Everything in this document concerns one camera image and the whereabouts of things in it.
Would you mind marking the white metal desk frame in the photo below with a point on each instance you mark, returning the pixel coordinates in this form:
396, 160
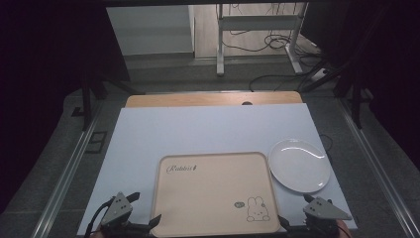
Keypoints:
257, 22

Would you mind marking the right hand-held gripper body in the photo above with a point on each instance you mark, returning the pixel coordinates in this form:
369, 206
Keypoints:
325, 211

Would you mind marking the beige tray with rabbit print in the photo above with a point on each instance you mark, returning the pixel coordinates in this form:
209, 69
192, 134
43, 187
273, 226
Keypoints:
211, 195

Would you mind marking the black tripod stand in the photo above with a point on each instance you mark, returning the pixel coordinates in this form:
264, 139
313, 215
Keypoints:
356, 99

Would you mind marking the black floor socket box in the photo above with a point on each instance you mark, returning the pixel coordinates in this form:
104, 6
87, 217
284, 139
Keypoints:
96, 142

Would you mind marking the aluminium floor rail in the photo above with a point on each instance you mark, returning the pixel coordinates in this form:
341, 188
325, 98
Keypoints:
67, 172
379, 172

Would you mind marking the white panel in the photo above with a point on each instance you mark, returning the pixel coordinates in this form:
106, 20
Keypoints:
150, 29

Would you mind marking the white table cover board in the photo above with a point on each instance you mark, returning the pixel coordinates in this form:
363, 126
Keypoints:
198, 132

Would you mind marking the person's left hand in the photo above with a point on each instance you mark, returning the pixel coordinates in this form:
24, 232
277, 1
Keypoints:
95, 234

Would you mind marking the person's right hand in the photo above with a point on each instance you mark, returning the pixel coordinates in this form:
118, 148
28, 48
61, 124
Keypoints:
344, 228

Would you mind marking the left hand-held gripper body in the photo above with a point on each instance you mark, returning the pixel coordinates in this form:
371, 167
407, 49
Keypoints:
117, 209

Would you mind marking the white power strip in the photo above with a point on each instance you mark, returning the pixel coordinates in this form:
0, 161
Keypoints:
319, 74

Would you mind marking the wooden table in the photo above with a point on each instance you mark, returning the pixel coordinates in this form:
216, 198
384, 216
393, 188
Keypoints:
198, 99

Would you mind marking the white round plate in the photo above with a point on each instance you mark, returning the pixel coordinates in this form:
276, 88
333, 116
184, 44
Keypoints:
298, 165

